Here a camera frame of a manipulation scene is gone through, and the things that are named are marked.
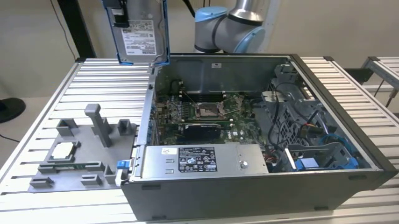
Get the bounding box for black upright post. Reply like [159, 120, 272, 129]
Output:
[57, 0, 97, 59]

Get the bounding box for silver power supply unit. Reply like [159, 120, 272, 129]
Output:
[140, 143, 271, 179]

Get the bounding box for black round stand base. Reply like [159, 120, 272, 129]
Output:
[0, 98, 26, 124]

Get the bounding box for black bracket block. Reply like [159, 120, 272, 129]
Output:
[344, 67, 373, 85]

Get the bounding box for black graphics card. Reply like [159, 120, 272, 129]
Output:
[181, 123, 223, 142]

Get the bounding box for blue disk carrier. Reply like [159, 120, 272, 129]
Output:
[295, 158, 319, 169]

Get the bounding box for silver CPU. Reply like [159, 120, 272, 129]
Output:
[50, 143, 77, 159]

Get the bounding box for CPU socket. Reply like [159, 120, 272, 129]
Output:
[192, 101, 227, 119]

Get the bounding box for green RAM stick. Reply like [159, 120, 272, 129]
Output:
[52, 163, 102, 169]

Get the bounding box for hard disk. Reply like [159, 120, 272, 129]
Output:
[104, 0, 171, 65]

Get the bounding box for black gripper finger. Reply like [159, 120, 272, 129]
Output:
[112, 0, 130, 27]

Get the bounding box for grey metal disk bay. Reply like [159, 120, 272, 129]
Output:
[252, 64, 361, 173]

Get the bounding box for grey parts rack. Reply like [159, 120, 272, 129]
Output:
[28, 104, 140, 194]

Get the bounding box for green motherboard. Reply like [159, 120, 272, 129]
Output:
[153, 93, 265, 145]

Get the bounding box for black hanging cables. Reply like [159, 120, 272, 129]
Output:
[181, 0, 197, 17]

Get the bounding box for slatted metal side table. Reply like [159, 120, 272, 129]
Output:
[361, 56, 399, 93]

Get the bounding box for black open PC case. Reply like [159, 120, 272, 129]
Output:
[120, 52, 396, 221]

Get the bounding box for locking lever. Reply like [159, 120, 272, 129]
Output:
[183, 90, 197, 104]

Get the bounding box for blue wire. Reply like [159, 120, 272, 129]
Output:
[320, 133, 357, 168]

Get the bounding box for yellow black power connector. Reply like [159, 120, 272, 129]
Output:
[300, 125, 324, 138]

